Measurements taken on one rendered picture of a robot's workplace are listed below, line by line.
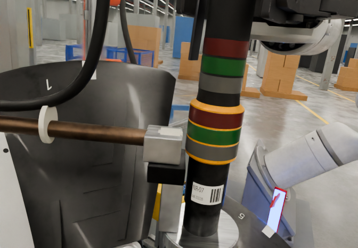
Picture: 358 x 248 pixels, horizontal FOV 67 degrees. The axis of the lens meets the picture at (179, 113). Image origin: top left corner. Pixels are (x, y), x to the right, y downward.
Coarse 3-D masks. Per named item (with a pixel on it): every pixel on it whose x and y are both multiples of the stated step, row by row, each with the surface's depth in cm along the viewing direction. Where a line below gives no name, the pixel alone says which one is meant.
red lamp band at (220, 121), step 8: (192, 112) 21; (200, 112) 20; (208, 112) 20; (192, 120) 21; (200, 120) 20; (208, 120) 20; (216, 120) 20; (224, 120) 20; (232, 120) 20; (240, 120) 20; (216, 128) 20; (224, 128) 20; (232, 128) 20
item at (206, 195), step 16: (192, 160) 22; (192, 176) 22; (208, 176) 21; (224, 176) 22; (192, 192) 22; (208, 192) 22; (224, 192) 23; (192, 208) 23; (208, 208) 22; (192, 224) 23; (208, 224) 23
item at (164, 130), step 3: (162, 129) 22; (165, 129) 22; (168, 129) 22; (171, 129) 22; (174, 129) 22; (177, 129) 22; (180, 129) 22; (159, 132) 22; (162, 132) 22; (165, 132) 22; (168, 132) 22; (171, 132) 22; (174, 132) 22; (177, 132) 22; (180, 132) 22; (177, 135) 22
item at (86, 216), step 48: (0, 96) 31; (96, 96) 33; (144, 96) 34; (48, 144) 30; (96, 144) 29; (48, 192) 27; (96, 192) 27; (144, 192) 27; (48, 240) 26; (96, 240) 25
